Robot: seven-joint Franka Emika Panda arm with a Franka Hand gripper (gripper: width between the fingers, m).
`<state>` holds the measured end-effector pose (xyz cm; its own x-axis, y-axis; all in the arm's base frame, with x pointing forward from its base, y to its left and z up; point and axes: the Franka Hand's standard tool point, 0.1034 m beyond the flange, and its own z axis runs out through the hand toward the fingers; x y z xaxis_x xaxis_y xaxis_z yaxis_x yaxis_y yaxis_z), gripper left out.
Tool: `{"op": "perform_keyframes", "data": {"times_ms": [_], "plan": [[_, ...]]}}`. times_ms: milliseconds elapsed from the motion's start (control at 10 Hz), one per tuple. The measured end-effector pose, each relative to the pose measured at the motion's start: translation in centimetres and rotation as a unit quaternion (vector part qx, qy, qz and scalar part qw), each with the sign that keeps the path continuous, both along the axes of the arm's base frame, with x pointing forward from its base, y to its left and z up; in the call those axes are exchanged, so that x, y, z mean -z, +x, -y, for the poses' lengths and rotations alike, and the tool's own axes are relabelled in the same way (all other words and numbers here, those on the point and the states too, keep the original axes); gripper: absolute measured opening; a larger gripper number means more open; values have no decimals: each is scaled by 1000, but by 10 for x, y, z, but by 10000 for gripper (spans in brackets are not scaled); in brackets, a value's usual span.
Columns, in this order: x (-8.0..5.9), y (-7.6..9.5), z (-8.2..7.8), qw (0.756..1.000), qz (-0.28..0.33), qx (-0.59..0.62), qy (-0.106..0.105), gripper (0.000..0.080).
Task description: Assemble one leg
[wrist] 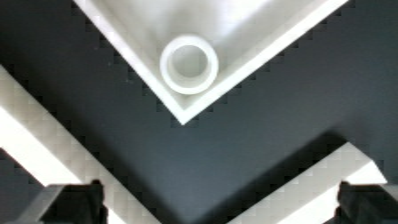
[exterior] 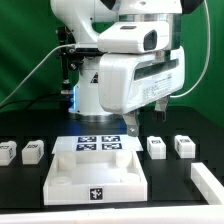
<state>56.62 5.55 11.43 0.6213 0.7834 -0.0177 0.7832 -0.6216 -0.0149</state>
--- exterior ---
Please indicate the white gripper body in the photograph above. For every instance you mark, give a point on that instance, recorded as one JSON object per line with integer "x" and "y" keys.
{"x": 127, "y": 82}

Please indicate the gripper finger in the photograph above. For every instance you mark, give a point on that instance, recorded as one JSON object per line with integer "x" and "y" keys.
{"x": 132, "y": 123}
{"x": 161, "y": 107}

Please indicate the white square table top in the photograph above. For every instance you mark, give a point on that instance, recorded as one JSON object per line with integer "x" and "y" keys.
{"x": 87, "y": 177}

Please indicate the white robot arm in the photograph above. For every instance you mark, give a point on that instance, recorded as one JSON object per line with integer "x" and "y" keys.
{"x": 87, "y": 19}

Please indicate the white marker sheet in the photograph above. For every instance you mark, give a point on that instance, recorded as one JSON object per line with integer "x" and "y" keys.
{"x": 96, "y": 142}

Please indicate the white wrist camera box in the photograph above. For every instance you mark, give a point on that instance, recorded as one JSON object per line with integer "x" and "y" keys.
{"x": 134, "y": 37}

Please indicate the black camera stand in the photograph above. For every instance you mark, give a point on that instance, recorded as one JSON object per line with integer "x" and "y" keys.
{"x": 69, "y": 62}

